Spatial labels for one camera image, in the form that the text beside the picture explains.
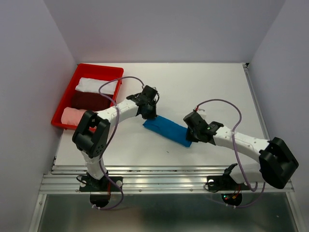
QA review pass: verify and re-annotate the blue t shirt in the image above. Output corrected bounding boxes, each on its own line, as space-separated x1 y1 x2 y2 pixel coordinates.
143 116 192 147

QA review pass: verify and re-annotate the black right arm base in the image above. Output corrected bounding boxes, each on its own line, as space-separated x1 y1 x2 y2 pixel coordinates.
203 163 249 193

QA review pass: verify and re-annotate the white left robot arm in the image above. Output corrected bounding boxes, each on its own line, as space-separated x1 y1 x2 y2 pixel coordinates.
72 85 158 190

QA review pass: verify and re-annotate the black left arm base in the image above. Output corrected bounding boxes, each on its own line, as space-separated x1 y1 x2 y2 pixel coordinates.
76 175 120 193

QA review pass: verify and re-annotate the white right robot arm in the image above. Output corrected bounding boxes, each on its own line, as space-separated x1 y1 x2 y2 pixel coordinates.
183 111 299 189

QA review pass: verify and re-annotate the maroon rolled t shirt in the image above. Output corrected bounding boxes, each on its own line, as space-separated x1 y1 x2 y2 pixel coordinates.
71 91 111 111

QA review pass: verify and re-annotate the white rolled t shirt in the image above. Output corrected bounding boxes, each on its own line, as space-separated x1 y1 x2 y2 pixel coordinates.
75 77 117 95

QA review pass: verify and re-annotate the red plastic tray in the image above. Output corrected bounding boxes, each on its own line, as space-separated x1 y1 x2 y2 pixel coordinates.
51 63 124 130

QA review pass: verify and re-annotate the pink rolled t shirt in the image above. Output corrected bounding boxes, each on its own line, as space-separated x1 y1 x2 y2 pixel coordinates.
61 107 86 126

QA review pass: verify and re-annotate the aluminium frame rail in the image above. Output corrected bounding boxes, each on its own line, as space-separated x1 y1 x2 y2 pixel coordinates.
38 165 295 194

